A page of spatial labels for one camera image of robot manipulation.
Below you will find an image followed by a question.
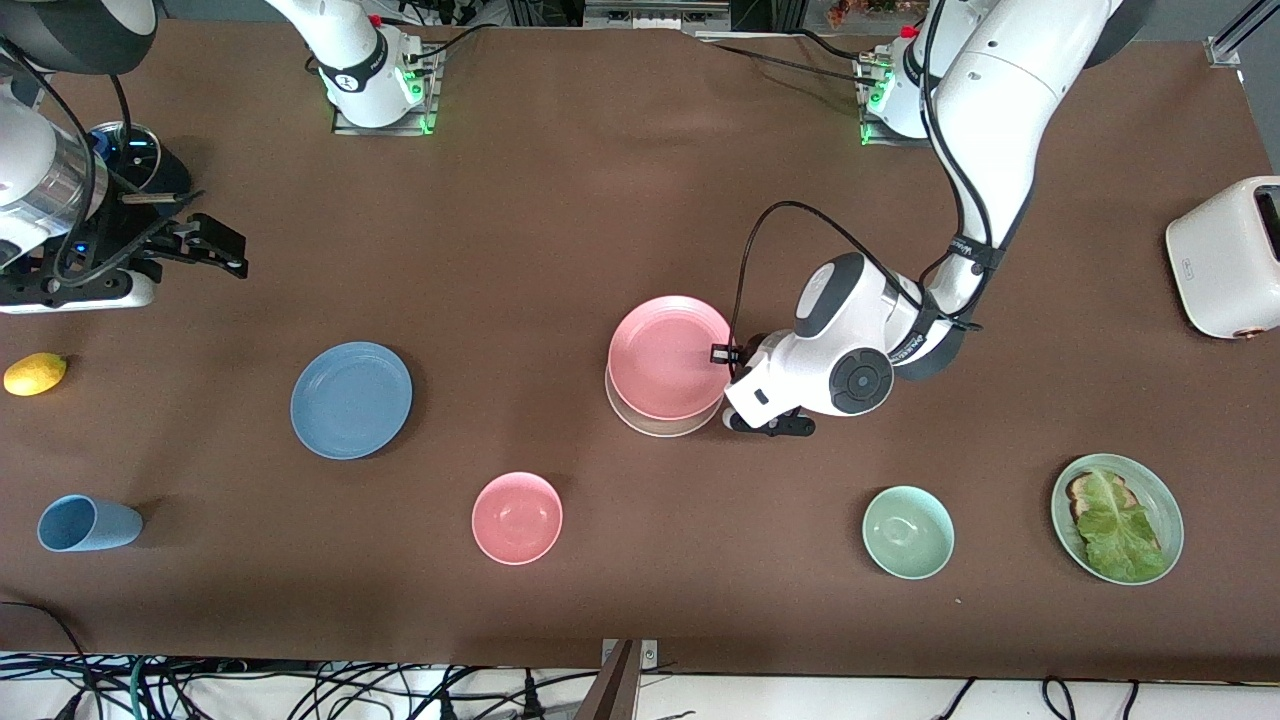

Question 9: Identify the glass lid with blue knob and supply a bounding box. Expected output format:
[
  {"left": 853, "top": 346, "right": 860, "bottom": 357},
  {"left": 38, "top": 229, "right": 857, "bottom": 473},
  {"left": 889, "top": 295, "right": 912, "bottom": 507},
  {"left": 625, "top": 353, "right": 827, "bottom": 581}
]
[{"left": 88, "top": 120, "right": 162, "bottom": 196}]

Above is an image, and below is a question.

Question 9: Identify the pink bowl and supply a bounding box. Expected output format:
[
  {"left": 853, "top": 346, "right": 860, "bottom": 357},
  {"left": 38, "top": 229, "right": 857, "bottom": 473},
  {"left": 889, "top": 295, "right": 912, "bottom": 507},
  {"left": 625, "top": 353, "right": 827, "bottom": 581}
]
[{"left": 471, "top": 471, "right": 564, "bottom": 566}]

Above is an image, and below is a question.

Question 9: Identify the black cable across table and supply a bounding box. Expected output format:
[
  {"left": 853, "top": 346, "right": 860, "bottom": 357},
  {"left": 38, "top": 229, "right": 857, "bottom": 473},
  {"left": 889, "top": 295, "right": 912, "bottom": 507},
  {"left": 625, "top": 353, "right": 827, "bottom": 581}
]
[{"left": 690, "top": 33, "right": 869, "bottom": 81}]

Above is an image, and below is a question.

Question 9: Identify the orange red background object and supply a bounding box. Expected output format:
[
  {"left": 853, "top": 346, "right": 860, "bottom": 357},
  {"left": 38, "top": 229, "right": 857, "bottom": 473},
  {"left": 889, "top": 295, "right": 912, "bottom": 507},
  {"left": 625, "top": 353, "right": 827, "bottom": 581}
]
[{"left": 826, "top": 0, "right": 906, "bottom": 28}]

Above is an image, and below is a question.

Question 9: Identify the yellow lemon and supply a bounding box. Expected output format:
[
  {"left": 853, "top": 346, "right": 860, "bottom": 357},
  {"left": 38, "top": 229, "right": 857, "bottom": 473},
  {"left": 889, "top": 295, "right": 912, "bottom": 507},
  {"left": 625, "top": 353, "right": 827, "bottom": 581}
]
[{"left": 3, "top": 352, "right": 69, "bottom": 398}]

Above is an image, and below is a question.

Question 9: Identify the dark blue saucepan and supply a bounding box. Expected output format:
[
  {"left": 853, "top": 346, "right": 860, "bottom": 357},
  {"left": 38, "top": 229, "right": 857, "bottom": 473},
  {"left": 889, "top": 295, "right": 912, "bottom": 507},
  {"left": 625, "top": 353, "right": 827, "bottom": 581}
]
[{"left": 88, "top": 120, "right": 193, "bottom": 219}]

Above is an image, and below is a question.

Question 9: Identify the brown bread slice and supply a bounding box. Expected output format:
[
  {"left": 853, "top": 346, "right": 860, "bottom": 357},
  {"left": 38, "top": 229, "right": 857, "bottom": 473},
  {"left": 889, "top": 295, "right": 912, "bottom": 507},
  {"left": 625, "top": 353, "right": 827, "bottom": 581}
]
[{"left": 1066, "top": 472, "right": 1139, "bottom": 521}]

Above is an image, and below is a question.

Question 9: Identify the pink plate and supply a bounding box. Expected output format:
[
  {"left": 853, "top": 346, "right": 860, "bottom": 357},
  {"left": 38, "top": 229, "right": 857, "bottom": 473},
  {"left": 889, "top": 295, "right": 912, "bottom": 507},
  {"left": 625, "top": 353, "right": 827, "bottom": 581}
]
[{"left": 608, "top": 295, "right": 734, "bottom": 421}]

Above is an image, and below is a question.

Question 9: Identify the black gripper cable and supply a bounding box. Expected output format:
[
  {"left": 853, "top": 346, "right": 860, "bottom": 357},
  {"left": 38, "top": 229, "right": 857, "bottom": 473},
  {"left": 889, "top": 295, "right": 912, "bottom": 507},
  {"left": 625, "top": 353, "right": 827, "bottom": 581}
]
[
  {"left": 730, "top": 200, "right": 986, "bottom": 351},
  {"left": 0, "top": 35, "right": 136, "bottom": 281}
]

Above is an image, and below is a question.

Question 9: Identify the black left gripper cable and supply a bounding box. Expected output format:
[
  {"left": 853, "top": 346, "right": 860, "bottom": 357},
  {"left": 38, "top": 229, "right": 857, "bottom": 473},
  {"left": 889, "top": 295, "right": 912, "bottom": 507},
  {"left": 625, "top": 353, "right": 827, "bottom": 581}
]
[{"left": 730, "top": 200, "right": 986, "bottom": 351}]

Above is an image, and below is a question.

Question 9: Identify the blue plate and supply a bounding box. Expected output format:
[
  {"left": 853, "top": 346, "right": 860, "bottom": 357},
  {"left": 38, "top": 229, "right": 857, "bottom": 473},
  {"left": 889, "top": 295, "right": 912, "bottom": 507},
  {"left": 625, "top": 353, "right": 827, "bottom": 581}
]
[{"left": 290, "top": 342, "right": 414, "bottom": 461}]

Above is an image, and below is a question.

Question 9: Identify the beige plate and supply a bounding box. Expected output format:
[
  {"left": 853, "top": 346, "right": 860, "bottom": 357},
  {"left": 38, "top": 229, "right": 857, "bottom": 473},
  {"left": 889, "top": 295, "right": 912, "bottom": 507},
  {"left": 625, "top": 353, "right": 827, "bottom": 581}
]
[{"left": 605, "top": 365, "right": 726, "bottom": 439}]

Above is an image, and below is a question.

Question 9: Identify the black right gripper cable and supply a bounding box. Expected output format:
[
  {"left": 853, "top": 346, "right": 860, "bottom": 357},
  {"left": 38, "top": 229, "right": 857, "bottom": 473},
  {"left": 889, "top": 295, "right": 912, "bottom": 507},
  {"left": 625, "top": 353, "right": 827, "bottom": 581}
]
[{"left": 0, "top": 35, "right": 136, "bottom": 281}]

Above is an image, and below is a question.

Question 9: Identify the white toaster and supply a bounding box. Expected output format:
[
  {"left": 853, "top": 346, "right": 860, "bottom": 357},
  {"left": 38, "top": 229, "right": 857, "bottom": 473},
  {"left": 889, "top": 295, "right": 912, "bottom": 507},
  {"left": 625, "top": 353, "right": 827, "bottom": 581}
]
[{"left": 1165, "top": 176, "right": 1280, "bottom": 341}]

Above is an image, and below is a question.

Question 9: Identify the metal frame fixture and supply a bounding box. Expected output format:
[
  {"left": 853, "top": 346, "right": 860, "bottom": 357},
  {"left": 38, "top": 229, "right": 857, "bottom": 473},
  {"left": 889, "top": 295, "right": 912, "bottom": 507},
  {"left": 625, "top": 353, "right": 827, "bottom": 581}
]
[{"left": 583, "top": 0, "right": 733, "bottom": 39}]

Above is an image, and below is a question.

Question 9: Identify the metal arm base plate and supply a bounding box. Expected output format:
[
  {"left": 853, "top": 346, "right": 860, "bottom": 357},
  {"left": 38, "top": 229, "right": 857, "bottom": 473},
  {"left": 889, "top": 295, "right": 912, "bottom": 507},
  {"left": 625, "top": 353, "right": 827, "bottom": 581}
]
[
  {"left": 332, "top": 45, "right": 441, "bottom": 136},
  {"left": 857, "top": 50, "right": 936, "bottom": 149}
]

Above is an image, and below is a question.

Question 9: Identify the aluminium frame profile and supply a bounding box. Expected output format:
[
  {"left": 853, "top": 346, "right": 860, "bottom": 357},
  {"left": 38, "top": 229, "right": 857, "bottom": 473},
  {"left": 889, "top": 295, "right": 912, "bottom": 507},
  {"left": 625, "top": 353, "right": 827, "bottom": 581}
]
[{"left": 1205, "top": 0, "right": 1280, "bottom": 69}]

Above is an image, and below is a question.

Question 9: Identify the dark brown stand post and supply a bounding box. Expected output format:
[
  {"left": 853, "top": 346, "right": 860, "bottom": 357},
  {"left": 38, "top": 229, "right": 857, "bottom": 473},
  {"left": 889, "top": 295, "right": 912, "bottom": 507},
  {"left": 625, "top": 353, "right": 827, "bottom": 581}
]
[{"left": 575, "top": 640, "right": 641, "bottom": 720}]

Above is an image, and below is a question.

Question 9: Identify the green plate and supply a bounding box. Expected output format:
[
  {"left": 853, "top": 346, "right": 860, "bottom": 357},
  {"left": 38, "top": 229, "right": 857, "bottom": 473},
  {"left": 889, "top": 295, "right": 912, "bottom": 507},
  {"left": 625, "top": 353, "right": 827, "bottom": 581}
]
[{"left": 1050, "top": 453, "right": 1185, "bottom": 587}]

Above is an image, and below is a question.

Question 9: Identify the green bowl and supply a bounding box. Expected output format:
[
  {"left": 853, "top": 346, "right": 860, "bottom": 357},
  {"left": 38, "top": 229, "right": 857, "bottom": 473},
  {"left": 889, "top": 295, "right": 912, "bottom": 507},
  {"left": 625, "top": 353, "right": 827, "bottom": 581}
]
[{"left": 862, "top": 485, "right": 955, "bottom": 581}]

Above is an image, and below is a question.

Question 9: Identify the green lettuce leaf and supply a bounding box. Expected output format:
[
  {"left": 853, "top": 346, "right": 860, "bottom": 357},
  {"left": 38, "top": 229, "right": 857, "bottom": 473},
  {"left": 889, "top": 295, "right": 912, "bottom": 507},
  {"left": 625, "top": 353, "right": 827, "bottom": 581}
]
[{"left": 1075, "top": 468, "right": 1168, "bottom": 583}]

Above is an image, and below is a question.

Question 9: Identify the blue cup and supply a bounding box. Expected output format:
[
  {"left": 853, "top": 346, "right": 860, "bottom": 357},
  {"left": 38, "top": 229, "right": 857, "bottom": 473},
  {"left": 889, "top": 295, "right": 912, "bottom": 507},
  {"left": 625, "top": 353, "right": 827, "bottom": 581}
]
[{"left": 37, "top": 494, "right": 144, "bottom": 553}]

